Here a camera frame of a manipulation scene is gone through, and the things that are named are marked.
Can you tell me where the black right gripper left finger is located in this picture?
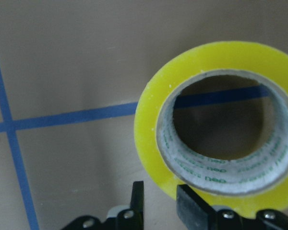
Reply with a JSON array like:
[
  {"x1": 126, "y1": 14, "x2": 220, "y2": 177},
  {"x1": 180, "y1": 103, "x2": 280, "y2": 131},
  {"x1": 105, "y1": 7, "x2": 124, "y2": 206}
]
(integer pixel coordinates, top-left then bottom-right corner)
[{"x1": 105, "y1": 181, "x2": 144, "y2": 230}]

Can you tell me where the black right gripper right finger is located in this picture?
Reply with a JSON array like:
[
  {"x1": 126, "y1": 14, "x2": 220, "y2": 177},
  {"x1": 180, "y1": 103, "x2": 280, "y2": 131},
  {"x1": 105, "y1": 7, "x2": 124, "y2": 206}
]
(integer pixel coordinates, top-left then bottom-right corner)
[{"x1": 176, "y1": 184, "x2": 242, "y2": 230}]

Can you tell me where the yellow tape roll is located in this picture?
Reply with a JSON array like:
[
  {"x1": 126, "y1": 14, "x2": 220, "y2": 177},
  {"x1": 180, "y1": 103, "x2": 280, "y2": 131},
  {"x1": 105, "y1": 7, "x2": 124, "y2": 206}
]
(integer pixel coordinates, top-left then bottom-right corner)
[{"x1": 134, "y1": 41, "x2": 288, "y2": 217}]

